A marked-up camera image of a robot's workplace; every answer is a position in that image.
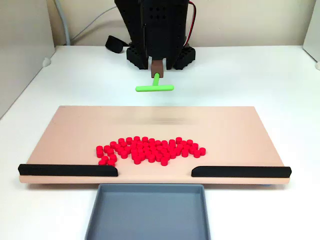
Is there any thick grey cable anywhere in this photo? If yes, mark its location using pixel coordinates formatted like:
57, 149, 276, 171
54, 0, 72, 46

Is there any grey rectangular tray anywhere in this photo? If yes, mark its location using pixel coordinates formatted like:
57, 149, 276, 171
84, 183, 212, 240

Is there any black board edge rail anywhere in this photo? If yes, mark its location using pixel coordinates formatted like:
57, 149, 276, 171
17, 163, 119, 178
191, 165, 293, 179

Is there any red white arm wire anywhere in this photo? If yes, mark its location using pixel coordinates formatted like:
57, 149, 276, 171
186, 1, 198, 47

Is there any thin grey cable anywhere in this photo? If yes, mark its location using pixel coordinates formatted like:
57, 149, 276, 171
70, 5, 118, 42

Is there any beige flat board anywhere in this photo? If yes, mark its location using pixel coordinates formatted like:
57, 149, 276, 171
18, 105, 292, 186

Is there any green T-shaped push tool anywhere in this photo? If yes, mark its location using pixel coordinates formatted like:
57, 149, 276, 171
135, 59, 175, 93

